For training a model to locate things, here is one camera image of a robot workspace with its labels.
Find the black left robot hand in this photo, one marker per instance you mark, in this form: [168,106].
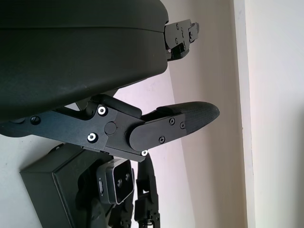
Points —
[71,59]

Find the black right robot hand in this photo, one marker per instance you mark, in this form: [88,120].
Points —
[147,202]

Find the small silver depth camera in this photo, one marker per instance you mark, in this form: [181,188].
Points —
[118,180]

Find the black box base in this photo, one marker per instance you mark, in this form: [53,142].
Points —
[54,190]

